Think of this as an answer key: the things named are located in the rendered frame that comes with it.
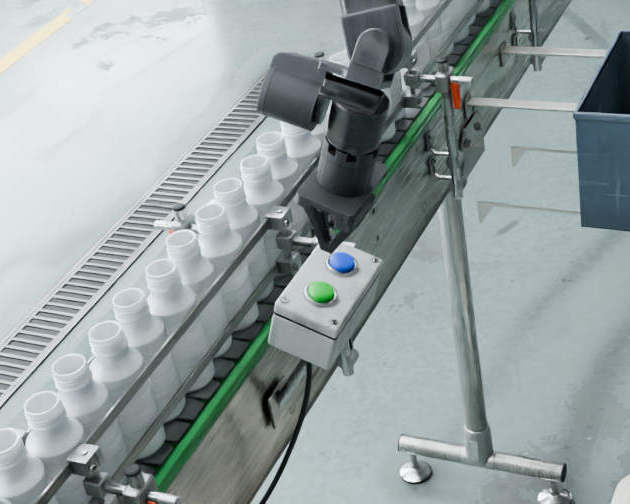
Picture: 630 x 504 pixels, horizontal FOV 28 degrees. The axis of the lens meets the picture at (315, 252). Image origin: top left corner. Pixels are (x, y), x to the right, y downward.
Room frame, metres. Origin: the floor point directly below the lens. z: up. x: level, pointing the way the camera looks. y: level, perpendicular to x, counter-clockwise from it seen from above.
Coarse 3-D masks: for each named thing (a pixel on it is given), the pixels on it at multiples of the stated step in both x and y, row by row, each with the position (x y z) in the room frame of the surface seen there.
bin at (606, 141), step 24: (504, 48) 2.08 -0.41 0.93; (528, 48) 2.06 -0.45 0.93; (552, 48) 2.04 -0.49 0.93; (624, 48) 2.02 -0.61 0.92; (600, 72) 1.89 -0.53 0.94; (624, 72) 2.02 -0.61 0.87; (600, 96) 1.88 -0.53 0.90; (624, 96) 2.02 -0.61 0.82; (576, 120) 1.76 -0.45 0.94; (600, 120) 1.73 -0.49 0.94; (624, 120) 1.72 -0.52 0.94; (576, 144) 1.76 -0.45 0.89; (600, 144) 1.74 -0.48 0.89; (624, 144) 1.72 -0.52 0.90; (600, 168) 1.74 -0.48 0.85; (624, 168) 1.72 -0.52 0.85; (600, 192) 1.74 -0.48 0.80; (624, 192) 1.72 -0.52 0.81; (480, 216) 1.91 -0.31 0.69; (600, 216) 1.74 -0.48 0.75; (624, 216) 1.72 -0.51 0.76
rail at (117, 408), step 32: (448, 0) 1.93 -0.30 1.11; (480, 0) 2.05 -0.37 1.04; (384, 128) 1.66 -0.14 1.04; (288, 192) 1.40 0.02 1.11; (256, 288) 1.30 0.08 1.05; (192, 320) 1.17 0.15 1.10; (160, 352) 1.11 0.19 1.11; (192, 384) 1.15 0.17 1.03; (160, 416) 1.09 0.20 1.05; (64, 480) 0.95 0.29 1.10
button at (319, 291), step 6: (318, 282) 1.18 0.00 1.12; (324, 282) 1.18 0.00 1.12; (312, 288) 1.17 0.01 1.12; (318, 288) 1.17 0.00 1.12; (324, 288) 1.17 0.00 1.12; (330, 288) 1.17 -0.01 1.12; (312, 294) 1.16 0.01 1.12; (318, 294) 1.16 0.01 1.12; (324, 294) 1.16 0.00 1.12; (330, 294) 1.16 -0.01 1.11; (318, 300) 1.15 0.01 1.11; (324, 300) 1.15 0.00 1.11; (330, 300) 1.15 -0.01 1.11
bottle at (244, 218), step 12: (228, 180) 1.37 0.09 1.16; (240, 180) 1.37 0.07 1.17; (216, 192) 1.35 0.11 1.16; (228, 192) 1.34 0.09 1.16; (240, 192) 1.35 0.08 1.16; (228, 204) 1.34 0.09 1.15; (240, 204) 1.34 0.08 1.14; (228, 216) 1.34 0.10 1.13; (240, 216) 1.34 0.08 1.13; (252, 216) 1.34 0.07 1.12; (240, 228) 1.33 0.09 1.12; (252, 228) 1.34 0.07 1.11; (264, 240) 1.36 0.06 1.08; (252, 252) 1.33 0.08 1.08; (264, 252) 1.35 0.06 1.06; (252, 264) 1.33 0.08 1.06; (264, 264) 1.34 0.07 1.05; (252, 276) 1.33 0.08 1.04; (264, 276) 1.34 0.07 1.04
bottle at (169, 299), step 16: (160, 272) 1.22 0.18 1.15; (176, 272) 1.20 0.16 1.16; (160, 288) 1.19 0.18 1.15; (176, 288) 1.19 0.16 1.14; (160, 304) 1.18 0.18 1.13; (176, 304) 1.18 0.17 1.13; (192, 304) 1.19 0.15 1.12; (176, 320) 1.17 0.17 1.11; (192, 336) 1.18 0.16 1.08; (176, 352) 1.17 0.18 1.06; (192, 352) 1.18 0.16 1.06; (192, 368) 1.17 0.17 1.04; (208, 368) 1.19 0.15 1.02
